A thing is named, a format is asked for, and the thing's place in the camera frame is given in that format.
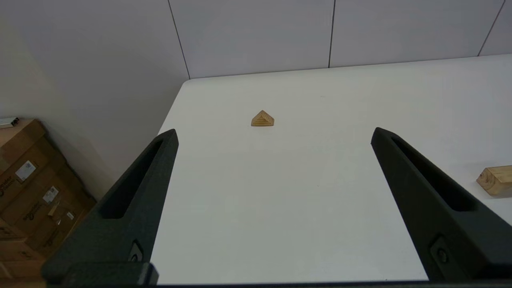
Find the labelled brown cardboard box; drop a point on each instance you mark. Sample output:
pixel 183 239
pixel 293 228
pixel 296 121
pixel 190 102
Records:
pixel 36 176

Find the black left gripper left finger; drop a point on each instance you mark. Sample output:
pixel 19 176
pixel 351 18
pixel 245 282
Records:
pixel 136 224

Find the flat white device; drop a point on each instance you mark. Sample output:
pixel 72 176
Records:
pixel 8 122

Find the plain brown cardboard box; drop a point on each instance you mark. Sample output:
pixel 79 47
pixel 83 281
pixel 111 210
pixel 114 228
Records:
pixel 16 256

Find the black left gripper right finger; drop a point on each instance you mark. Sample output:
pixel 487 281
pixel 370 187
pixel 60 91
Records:
pixel 436 224

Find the arched wooden building block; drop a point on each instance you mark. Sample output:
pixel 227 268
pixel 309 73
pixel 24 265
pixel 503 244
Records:
pixel 498 180

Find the triangular wooden building block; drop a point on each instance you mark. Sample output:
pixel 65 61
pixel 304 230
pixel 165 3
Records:
pixel 262 120

